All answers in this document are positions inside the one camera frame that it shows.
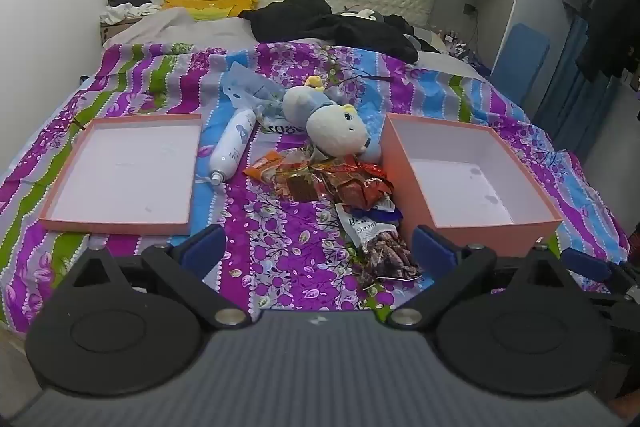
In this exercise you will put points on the orange seasoning packet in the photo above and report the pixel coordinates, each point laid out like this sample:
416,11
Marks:
267,164

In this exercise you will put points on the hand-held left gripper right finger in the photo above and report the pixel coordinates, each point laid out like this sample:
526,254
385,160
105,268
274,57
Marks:
434,248

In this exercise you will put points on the yellow pillow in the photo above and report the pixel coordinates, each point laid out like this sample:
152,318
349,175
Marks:
210,7

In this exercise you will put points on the red brown snack packet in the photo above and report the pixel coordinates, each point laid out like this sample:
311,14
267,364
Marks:
357,187

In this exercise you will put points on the white spray bottle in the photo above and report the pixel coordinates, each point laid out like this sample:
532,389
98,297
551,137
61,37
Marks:
231,142

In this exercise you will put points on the shallow pink box lid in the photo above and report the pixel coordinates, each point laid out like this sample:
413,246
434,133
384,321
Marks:
125,172

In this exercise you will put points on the blue snack packet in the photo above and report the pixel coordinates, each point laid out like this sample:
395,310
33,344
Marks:
387,212

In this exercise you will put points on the grey blanket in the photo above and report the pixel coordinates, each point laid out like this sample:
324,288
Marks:
175,29

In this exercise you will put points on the brown clear snack packet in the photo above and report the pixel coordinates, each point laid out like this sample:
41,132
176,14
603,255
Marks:
300,187

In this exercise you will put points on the blue curtain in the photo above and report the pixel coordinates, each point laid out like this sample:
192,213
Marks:
575,92

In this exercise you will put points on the clear packet of purple snacks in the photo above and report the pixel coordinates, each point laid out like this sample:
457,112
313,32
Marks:
385,252

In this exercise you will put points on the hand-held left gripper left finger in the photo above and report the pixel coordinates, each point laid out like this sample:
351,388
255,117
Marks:
202,248

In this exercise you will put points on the white and blue plush toy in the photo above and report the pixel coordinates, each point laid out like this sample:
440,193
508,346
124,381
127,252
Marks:
335,127

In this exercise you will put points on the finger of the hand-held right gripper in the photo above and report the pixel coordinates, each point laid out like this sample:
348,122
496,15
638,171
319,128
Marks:
585,262

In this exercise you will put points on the deep pink cardboard box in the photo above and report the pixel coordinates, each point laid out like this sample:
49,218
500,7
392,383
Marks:
470,187

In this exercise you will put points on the black and white clothes pile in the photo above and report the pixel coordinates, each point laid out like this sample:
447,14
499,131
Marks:
130,4

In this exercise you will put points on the purple floral striped bedsheet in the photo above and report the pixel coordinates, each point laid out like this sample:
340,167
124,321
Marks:
285,252

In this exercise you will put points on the black hanging garment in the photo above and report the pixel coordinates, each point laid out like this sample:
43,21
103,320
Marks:
612,7

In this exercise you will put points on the pale blue plastic bag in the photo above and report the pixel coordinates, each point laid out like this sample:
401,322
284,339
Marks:
245,87

